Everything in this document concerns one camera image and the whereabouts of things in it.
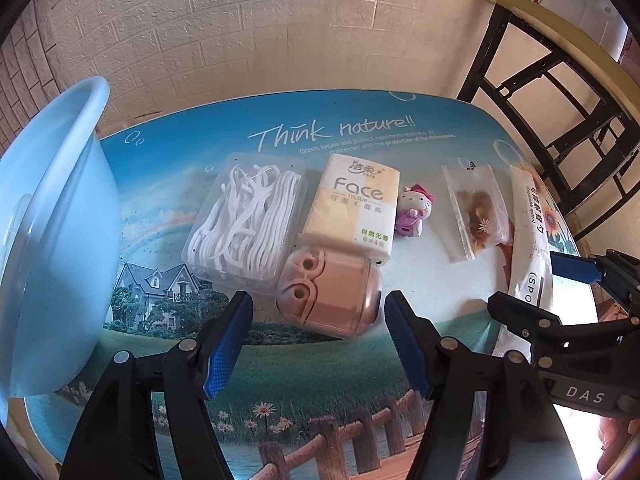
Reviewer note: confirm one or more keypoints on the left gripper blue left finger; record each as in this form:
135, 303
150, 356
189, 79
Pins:
223, 342

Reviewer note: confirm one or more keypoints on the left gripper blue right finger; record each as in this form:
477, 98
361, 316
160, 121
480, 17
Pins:
415, 340

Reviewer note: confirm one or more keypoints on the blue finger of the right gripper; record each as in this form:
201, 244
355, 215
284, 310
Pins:
615, 272
532, 330

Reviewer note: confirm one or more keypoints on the white spoon packet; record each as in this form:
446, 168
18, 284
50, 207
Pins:
530, 278

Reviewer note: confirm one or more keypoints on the pink round device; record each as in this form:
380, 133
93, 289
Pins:
329, 292

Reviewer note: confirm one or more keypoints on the clear snack bag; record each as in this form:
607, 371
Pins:
479, 208

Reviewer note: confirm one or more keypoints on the Hello Kitty figurine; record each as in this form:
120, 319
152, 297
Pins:
414, 206

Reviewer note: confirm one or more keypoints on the person's right hand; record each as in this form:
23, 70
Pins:
614, 434

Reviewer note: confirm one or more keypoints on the printed blue folding table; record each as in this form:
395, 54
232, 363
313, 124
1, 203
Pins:
318, 387

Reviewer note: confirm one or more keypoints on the yellow shelf table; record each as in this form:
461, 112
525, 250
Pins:
604, 145

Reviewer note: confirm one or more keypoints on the light blue plastic basin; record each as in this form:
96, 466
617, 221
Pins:
60, 233

